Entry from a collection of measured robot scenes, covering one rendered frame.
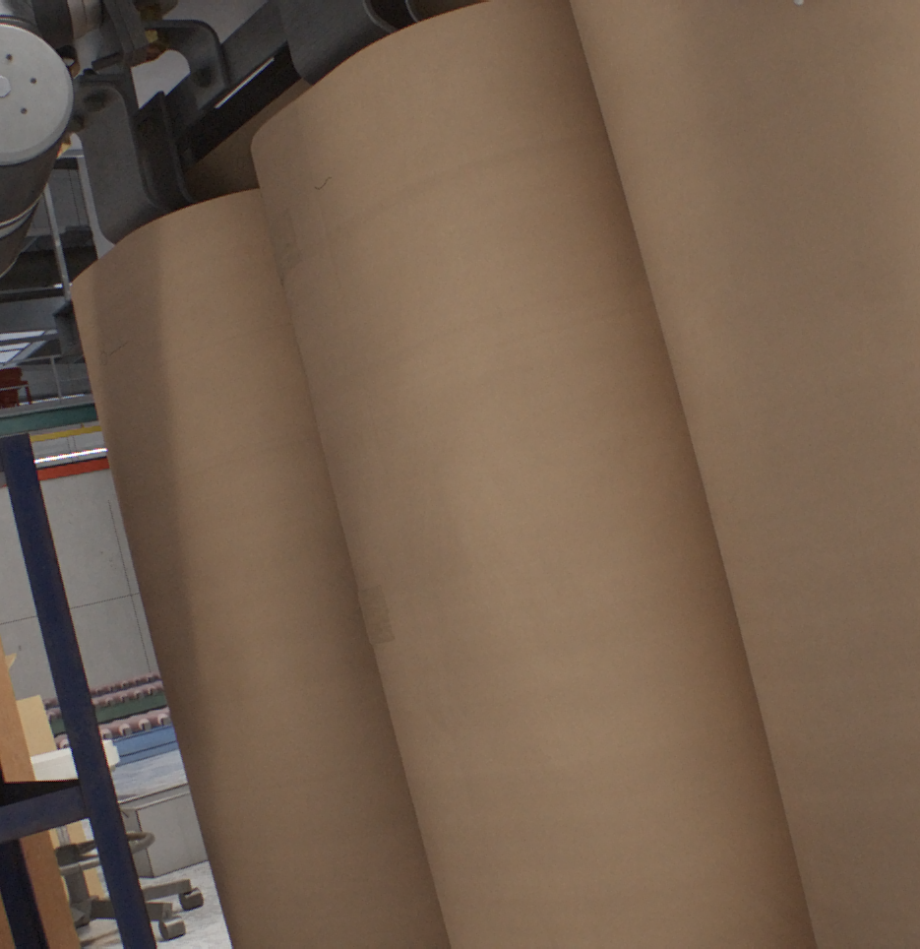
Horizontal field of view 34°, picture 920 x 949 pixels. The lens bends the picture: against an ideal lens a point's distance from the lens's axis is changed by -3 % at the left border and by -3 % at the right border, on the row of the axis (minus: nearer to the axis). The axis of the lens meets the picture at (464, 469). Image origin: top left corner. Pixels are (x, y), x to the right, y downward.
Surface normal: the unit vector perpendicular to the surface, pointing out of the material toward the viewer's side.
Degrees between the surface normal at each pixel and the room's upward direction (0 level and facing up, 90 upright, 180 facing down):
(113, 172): 90
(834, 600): 90
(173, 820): 90
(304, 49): 90
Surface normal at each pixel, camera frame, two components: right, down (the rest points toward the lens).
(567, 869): -0.69, 0.13
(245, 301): 0.00, -0.07
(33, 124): 0.48, -0.13
